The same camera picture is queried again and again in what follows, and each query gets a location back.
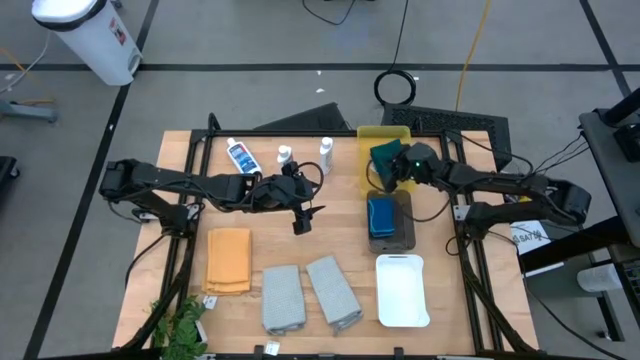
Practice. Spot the white bottle with blue label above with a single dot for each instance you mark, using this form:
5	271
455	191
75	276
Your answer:
285	156
245	159
326	156

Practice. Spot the grey floor stand base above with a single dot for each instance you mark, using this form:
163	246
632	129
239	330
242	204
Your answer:
30	111

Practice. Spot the black aluminium rig frame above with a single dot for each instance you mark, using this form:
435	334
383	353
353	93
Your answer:
300	133

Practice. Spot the white plastic bin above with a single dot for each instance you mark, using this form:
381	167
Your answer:
402	290

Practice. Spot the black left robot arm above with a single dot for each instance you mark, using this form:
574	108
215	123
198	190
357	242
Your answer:
200	182

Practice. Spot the black flat panel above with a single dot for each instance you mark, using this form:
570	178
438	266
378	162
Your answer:
307	120

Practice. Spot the orange cloth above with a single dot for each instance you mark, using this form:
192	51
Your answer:
227	260

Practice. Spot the grey translucent plastic bin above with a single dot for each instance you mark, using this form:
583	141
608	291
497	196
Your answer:
407	225

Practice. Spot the blue kitchen sponge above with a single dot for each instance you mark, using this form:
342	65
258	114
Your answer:
382	215

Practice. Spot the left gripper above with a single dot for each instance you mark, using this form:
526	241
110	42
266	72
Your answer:
282	192

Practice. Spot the dark green cloth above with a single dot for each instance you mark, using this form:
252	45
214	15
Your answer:
385	152

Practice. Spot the green plant in white pot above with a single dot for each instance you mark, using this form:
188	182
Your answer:
180	325

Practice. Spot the black perforated panel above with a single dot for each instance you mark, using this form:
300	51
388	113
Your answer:
450	125

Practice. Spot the grey waffle-weave towel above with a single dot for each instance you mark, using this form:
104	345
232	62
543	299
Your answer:
334	295
283	300

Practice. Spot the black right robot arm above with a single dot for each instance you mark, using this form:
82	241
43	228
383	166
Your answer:
500	185

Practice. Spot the black workstation desk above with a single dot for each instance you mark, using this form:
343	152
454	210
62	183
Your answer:
612	165

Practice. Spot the white trash can black rim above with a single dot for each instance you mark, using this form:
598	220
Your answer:
90	40

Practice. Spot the white roll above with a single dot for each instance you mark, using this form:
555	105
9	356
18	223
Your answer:
600	277

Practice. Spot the black frame bracket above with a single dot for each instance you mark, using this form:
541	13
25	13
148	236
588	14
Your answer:
397	352
257	351

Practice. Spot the yellow translucent plastic bin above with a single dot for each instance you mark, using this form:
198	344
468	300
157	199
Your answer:
385	132

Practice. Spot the white paper sheet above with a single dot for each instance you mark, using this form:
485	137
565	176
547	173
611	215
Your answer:
530	235

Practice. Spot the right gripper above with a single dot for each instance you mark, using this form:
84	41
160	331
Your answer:
402	172

